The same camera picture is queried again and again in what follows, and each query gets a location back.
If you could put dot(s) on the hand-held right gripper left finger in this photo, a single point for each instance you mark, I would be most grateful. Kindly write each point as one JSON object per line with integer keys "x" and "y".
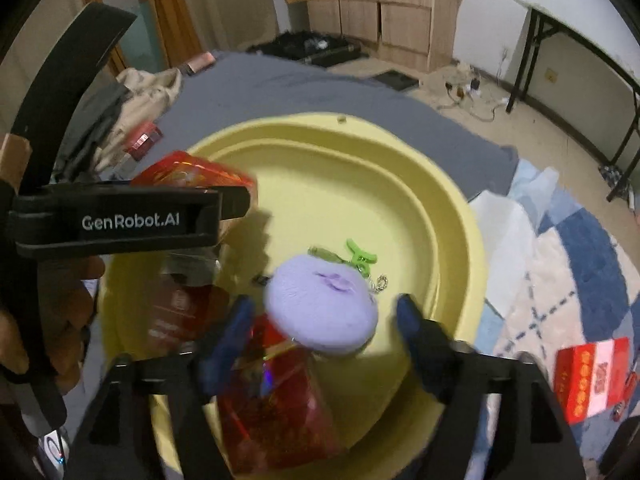
{"x": 227, "y": 350}

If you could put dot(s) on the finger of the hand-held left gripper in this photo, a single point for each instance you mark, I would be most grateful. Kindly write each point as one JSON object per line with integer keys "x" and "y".
{"x": 235, "y": 202}

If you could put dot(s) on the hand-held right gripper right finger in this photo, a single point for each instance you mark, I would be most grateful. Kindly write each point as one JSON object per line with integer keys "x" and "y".
{"x": 420, "y": 350}

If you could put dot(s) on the shiny red carton box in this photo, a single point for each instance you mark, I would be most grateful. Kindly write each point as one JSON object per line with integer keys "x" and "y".
{"x": 280, "y": 410}
{"x": 200, "y": 172}

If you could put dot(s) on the yellow plastic basin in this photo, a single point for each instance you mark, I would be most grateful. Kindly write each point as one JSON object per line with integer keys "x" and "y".
{"x": 400, "y": 200}

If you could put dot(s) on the person's left hand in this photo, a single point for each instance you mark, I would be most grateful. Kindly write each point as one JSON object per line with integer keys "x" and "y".
{"x": 75, "y": 310}

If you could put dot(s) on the dark red carton box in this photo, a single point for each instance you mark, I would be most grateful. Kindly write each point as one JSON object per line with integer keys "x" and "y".
{"x": 185, "y": 305}

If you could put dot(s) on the small red box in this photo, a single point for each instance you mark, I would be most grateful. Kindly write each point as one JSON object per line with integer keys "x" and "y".
{"x": 142, "y": 142}

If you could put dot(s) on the dark grey clothing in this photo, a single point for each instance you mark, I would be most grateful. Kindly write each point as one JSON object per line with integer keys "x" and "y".
{"x": 95, "y": 125}

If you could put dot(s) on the beige clothing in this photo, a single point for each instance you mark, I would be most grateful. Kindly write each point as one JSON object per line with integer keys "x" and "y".
{"x": 145, "y": 95}

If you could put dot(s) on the grey bed sheet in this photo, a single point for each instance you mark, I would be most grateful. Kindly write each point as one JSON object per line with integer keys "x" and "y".
{"x": 300, "y": 90}

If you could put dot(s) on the white cloth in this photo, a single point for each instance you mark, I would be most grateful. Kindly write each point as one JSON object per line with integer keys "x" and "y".
{"x": 500, "y": 240}

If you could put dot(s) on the copper coloured box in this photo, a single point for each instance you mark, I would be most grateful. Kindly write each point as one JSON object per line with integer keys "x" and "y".
{"x": 200, "y": 62}

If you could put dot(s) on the red and white carton box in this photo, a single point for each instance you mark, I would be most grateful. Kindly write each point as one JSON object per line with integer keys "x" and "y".
{"x": 580, "y": 380}

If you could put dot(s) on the black bag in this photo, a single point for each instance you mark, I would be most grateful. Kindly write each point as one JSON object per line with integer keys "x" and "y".
{"x": 300, "y": 45}

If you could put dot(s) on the blue white checked blanket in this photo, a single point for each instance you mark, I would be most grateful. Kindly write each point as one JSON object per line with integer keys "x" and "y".
{"x": 575, "y": 240}

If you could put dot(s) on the black flat tray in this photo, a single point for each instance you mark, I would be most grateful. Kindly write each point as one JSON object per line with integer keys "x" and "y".
{"x": 395, "y": 80}

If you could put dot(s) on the beige curtain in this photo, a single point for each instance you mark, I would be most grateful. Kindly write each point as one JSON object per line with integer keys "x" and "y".
{"x": 225, "y": 0}

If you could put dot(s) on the light blue cloth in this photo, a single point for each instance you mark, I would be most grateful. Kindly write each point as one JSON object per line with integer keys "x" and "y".
{"x": 530, "y": 175}

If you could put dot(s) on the wooden wardrobe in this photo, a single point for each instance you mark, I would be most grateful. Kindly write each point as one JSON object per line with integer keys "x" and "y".
{"x": 400, "y": 25}

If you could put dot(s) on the small clutter under table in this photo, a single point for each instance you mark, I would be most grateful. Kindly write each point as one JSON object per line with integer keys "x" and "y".
{"x": 612, "y": 175}

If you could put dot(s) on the folding table with black legs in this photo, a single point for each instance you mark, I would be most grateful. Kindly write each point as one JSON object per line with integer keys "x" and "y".
{"x": 523, "y": 65}

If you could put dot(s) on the wooden door frame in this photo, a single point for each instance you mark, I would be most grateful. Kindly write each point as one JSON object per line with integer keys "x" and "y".
{"x": 167, "y": 15}

